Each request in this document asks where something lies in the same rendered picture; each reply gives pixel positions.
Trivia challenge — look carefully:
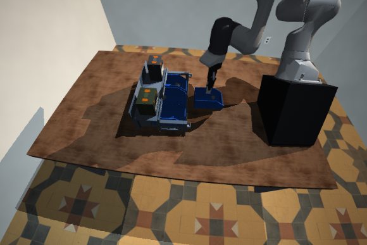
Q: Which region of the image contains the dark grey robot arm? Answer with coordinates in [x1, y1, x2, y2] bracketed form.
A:
[199, 0, 341, 84]

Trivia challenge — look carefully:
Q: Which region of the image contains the grey metal shelf rack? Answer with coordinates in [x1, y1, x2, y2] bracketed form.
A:
[128, 60, 192, 132]

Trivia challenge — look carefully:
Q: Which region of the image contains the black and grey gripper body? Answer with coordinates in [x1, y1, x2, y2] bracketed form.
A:
[210, 63, 222, 76]

